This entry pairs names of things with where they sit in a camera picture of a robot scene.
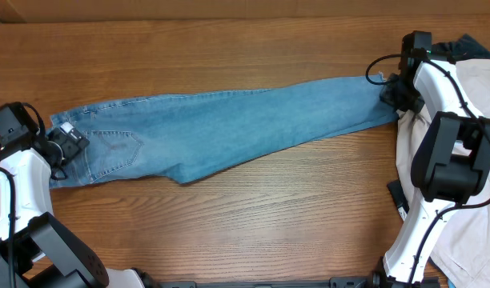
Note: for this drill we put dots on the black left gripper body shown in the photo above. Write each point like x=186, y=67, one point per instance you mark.
x=66, y=146

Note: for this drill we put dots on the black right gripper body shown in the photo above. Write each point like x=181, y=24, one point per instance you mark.
x=401, y=95

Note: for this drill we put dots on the light blue denim jeans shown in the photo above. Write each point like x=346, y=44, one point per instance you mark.
x=185, y=137

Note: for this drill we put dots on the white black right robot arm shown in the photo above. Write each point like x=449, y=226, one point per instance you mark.
x=451, y=164

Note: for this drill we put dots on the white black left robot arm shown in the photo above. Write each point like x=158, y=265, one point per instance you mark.
x=36, y=249

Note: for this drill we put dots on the dark navy garment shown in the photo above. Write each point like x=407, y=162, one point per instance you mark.
x=462, y=49

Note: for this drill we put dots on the brown cardboard backboard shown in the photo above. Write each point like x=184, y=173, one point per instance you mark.
x=40, y=11

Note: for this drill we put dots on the beige cloth garment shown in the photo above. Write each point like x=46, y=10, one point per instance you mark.
x=462, y=250

